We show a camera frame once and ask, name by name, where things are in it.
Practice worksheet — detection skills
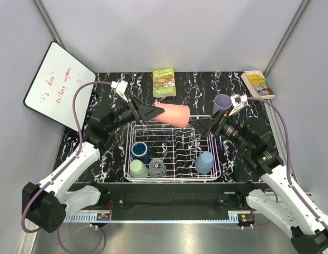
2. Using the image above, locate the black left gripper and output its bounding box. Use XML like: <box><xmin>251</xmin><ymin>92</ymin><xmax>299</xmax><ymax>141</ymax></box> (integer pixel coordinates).
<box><xmin>107</xmin><ymin>95</ymin><xmax>164</xmax><ymax>133</ymax></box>

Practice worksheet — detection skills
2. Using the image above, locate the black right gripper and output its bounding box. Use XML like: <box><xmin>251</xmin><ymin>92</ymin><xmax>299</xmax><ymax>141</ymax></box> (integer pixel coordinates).
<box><xmin>188</xmin><ymin>108</ymin><xmax>252</xmax><ymax>152</ymax></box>

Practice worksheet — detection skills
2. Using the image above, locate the pink plastic cup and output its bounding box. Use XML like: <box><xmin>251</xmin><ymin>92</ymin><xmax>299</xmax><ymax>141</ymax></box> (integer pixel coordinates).
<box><xmin>153</xmin><ymin>103</ymin><xmax>190</xmax><ymax>128</ymax></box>

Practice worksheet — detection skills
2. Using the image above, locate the lilac plastic cup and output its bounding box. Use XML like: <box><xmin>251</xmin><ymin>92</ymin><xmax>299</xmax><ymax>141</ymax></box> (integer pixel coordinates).
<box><xmin>212</xmin><ymin>94</ymin><xmax>232</xmax><ymax>114</ymax></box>

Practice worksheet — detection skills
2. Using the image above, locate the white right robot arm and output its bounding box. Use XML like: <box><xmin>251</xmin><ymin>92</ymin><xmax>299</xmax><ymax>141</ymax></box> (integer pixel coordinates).
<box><xmin>191</xmin><ymin>111</ymin><xmax>328</xmax><ymax>253</ymax></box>

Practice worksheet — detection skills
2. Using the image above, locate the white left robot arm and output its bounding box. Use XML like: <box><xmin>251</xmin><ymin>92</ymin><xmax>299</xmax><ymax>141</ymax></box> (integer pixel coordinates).
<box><xmin>21</xmin><ymin>97</ymin><xmax>164</xmax><ymax>233</ymax></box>

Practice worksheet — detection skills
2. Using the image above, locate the green paperback book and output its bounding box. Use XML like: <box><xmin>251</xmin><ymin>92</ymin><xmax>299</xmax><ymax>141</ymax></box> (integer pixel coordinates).
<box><xmin>152</xmin><ymin>67</ymin><xmax>176</xmax><ymax>98</ymax></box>

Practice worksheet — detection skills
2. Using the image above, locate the dark blue ceramic mug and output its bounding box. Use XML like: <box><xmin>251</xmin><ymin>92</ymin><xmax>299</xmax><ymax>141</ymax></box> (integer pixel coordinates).
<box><xmin>131</xmin><ymin>141</ymin><xmax>150</xmax><ymax>164</ymax></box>

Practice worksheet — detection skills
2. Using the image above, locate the light blue plastic cup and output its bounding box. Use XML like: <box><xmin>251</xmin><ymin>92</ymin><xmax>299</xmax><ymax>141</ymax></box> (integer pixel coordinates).
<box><xmin>195</xmin><ymin>151</ymin><xmax>214</xmax><ymax>174</ymax></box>

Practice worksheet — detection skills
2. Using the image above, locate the clear glass cup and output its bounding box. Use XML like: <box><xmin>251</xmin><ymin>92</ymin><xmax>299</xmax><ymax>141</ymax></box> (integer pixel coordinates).
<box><xmin>148</xmin><ymin>158</ymin><xmax>166</xmax><ymax>178</ymax></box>

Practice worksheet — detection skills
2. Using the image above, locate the light green plastic cup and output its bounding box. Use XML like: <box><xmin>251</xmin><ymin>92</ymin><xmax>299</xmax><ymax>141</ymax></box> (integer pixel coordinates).
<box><xmin>129</xmin><ymin>159</ymin><xmax>148</xmax><ymax>178</ymax></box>

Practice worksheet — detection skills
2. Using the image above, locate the yellow paperback book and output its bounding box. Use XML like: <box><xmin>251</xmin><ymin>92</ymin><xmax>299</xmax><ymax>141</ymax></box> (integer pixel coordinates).
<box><xmin>241</xmin><ymin>70</ymin><xmax>276</xmax><ymax>99</ymax></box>

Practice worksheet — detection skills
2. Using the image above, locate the white whiteboard with red writing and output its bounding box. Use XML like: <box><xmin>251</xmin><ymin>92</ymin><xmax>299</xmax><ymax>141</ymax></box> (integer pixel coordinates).
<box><xmin>23</xmin><ymin>42</ymin><xmax>96</xmax><ymax>131</ymax></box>

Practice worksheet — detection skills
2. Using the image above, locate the right orange connector board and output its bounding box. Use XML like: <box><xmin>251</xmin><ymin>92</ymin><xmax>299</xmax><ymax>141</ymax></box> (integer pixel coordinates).
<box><xmin>240</xmin><ymin>214</ymin><xmax>255</xmax><ymax>222</ymax></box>

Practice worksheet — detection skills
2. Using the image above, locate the orange connector board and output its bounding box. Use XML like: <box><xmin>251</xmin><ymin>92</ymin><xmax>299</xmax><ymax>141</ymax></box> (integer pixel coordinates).
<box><xmin>96</xmin><ymin>213</ymin><xmax>111</xmax><ymax>221</ymax></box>
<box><xmin>240</xmin><ymin>214</ymin><xmax>255</xmax><ymax>222</ymax></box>

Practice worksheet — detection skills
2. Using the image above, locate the left orange connector board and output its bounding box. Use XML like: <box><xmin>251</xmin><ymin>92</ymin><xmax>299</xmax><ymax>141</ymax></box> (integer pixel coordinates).
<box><xmin>96</xmin><ymin>213</ymin><xmax>111</xmax><ymax>221</ymax></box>

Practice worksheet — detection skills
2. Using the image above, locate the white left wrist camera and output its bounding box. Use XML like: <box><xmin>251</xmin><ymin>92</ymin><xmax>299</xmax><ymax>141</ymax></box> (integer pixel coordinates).
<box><xmin>111</xmin><ymin>80</ymin><xmax>128</xmax><ymax>102</ymax></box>

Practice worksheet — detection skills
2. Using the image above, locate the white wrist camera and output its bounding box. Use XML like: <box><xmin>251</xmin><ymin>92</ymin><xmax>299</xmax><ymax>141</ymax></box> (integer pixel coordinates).
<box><xmin>111</xmin><ymin>80</ymin><xmax>128</xmax><ymax>102</ymax></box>
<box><xmin>229</xmin><ymin>94</ymin><xmax>248</xmax><ymax>116</ymax></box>

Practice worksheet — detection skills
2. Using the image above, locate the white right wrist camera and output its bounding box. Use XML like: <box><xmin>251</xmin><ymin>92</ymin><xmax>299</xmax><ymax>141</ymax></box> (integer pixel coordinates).
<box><xmin>229</xmin><ymin>94</ymin><xmax>248</xmax><ymax>116</ymax></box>

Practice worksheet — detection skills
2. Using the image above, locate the white wire dish rack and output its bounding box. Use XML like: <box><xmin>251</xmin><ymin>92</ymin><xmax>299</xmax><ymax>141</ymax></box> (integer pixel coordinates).
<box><xmin>123</xmin><ymin>120</ymin><xmax>222</xmax><ymax>183</ymax></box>

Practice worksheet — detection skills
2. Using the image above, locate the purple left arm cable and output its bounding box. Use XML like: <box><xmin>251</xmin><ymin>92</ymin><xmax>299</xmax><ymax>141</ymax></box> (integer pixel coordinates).
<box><xmin>21</xmin><ymin>81</ymin><xmax>117</xmax><ymax>233</ymax></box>

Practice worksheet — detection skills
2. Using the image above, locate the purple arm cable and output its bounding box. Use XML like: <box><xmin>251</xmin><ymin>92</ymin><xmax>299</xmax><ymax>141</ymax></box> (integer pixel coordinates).
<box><xmin>21</xmin><ymin>81</ymin><xmax>117</xmax><ymax>233</ymax></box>
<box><xmin>245</xmin><ymin>96</ymin><xmax>328</xmax><ymax>233</ymax></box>

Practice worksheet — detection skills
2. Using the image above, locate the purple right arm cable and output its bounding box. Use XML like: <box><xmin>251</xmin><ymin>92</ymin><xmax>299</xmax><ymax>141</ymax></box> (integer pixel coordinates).
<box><xmin>245</xmin><ymin>96</ymin><xmax>328</xmax><ymax>233</ymax></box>

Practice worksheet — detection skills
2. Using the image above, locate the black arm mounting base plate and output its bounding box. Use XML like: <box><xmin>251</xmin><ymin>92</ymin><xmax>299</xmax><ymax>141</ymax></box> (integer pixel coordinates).
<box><xmin>78</xmin><ymin>182</ymin><xmax>286</xmax><ymax>222</ymax></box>

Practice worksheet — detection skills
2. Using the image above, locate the slotted cable duct rail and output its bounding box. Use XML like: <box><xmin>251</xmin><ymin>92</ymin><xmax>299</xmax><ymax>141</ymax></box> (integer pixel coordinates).
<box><xmin>64</xmin><ymin>212</ymin><xmax>109</xmax><ymax>223</ymax></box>

